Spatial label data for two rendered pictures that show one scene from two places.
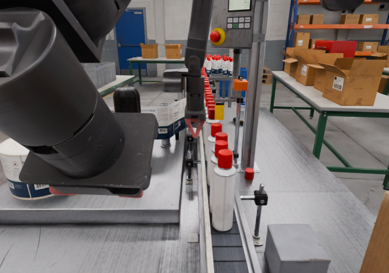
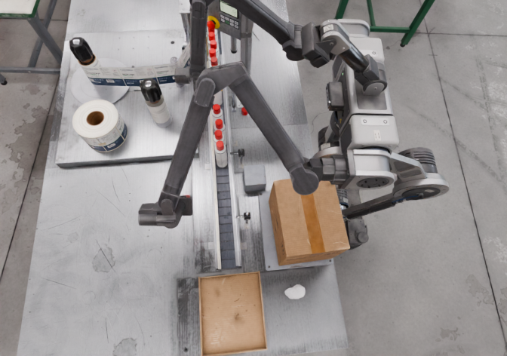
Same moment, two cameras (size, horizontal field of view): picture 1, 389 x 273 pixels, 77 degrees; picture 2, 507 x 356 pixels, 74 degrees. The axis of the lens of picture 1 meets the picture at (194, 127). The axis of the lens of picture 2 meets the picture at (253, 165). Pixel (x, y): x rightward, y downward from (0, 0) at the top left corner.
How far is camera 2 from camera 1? 1.05 m
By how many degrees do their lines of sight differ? 47
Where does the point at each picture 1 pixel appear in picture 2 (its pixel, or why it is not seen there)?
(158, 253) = (190, 176)
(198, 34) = (197, 62)
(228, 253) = (224, 179)
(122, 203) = (164, 150)
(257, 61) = (247, 47)
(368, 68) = not seen: outside the picture
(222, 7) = (215, 4)
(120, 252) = not seen: hidden behind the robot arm
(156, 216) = not seen: hidden behind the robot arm
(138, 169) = (189, 212)
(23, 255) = (122, 183)
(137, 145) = (188, 207)
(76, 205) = (136, 154)
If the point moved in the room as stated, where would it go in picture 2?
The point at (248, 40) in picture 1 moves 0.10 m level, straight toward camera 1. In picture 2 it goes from (238, 35) to (235, 54)
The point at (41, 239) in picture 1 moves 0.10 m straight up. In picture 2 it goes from (125, 173) to (118, 164)
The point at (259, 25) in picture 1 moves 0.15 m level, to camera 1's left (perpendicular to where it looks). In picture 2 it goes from (246, 26) to (208, 27)
